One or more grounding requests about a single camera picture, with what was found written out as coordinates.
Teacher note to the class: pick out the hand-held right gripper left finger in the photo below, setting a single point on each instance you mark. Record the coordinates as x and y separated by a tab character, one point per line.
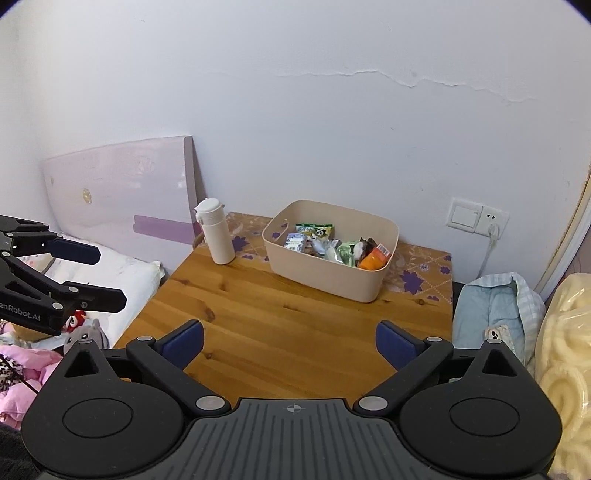
184	344

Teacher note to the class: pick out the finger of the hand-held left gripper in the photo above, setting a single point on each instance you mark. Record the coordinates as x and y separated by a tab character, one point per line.
101	300
76	251

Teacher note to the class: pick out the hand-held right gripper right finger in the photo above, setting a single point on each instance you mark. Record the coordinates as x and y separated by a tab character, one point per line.
392	346

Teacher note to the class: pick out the orange packet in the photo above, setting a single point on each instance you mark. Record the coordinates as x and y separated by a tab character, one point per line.
371	261

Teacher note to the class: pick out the beige plastic storage bin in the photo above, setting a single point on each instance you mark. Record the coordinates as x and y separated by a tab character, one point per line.
323	281

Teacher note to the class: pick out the brown plush toy white face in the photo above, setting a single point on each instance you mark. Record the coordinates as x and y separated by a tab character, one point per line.
362	248

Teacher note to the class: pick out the blue white snack packet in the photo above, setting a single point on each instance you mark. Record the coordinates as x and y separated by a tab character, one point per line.
295	241

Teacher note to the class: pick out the white pillow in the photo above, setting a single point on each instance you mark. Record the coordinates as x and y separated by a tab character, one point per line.
124	281

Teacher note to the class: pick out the red plush toy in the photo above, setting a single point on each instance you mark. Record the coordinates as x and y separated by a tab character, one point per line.
77	319

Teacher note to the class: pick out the grey plush toy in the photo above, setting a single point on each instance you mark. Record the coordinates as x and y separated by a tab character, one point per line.
90	334

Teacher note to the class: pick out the pink cloth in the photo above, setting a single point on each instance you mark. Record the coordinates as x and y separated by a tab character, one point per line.
27	374

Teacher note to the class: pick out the pale pink headboard panel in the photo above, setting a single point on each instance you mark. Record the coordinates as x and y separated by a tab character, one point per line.
115	184

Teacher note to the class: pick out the wooden desk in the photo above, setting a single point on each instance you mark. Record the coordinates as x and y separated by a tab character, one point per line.
277	332

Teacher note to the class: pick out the light blue clothing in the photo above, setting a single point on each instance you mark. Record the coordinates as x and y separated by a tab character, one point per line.
485	304

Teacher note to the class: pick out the pale green snack packet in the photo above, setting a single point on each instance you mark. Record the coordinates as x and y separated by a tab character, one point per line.
346	254

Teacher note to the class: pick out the white cased phone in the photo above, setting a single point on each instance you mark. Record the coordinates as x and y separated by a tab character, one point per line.
496	333

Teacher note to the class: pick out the white insulated bottle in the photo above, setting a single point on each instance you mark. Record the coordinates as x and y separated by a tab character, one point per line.
219	240

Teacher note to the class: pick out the pale yellow fluffy blanket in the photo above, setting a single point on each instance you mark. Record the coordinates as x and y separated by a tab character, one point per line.
568	369

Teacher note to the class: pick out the white wall switch socket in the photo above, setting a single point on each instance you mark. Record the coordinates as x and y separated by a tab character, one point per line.
464	216

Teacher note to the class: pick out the cream door frame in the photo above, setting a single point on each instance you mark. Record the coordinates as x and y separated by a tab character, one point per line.
568	244

